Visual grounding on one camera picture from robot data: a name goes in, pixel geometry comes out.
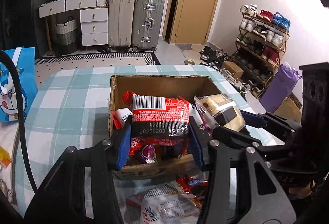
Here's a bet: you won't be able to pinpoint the silver suitcase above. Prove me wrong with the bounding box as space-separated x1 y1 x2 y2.
131 0 165 52

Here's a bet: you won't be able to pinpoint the brown cardboard box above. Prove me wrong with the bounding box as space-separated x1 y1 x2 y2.
108 74 224 181

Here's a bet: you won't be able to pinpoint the purple snack packet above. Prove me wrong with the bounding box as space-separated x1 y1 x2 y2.
136 144 157 163

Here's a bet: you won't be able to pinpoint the dark tall cabinet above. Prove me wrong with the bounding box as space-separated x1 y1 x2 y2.
0 0 54 57

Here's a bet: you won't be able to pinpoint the purple bag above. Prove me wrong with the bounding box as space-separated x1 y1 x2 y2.
259 63 302 113

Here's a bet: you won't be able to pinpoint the red packet blue white logo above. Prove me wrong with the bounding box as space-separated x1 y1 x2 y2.
176 176 209 197

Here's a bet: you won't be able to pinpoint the white drawer cabinet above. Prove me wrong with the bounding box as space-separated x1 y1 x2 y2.
38 0 110 47

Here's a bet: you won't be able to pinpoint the wooden shoe rack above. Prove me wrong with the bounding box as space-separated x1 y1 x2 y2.
231 4 291 97

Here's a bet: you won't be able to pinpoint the small white noodle snack bag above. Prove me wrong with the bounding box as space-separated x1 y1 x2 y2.
113 108 133 129

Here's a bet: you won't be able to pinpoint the pile of dark shoes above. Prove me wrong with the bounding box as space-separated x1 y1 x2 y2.
199 45 232 70

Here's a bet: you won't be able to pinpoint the yellow packet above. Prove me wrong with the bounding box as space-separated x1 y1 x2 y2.
0 146 12 166

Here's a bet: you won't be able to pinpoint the blue cartoon gift bag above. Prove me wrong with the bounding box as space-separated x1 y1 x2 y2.
0 47 38 123

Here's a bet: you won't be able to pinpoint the large white noodle snack bag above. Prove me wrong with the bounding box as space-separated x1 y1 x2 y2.
126 183 203 224

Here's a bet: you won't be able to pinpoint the red snack packet black band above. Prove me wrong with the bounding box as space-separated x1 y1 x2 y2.
123 91 192 156

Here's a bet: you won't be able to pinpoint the beige suitcase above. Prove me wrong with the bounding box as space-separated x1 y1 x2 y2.
108 0 136 52

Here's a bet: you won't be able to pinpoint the clear cake packet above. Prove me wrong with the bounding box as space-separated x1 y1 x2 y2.
193 94 246 132

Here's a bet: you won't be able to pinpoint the rows of sneakers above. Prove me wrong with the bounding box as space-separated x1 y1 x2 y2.
233 3 291 96

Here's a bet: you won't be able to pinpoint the black cable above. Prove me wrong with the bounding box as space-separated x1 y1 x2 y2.
0 51 39 194

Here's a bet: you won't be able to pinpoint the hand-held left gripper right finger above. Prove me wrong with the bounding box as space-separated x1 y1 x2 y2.
189 121 297 224

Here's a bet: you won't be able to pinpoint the woven laundry basket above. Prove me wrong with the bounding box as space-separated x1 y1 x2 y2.
55 16 78 55

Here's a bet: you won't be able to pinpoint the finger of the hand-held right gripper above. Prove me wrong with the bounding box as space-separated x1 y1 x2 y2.
240 110 302 142
212 126 291 160

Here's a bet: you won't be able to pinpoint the small cardboard box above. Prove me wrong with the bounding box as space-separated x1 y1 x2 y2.
221 61 244 79

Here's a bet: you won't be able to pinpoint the green white checked tablecloth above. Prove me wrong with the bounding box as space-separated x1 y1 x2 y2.
0 65 291 224

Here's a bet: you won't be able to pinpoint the black white patterned rug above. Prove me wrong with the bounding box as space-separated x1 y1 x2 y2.
35 51 161 86

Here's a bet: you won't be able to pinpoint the wooden door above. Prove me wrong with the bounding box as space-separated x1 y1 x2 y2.
164 0 227 46

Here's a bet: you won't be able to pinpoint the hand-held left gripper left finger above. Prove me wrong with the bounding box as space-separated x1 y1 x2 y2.
24 120 134 224

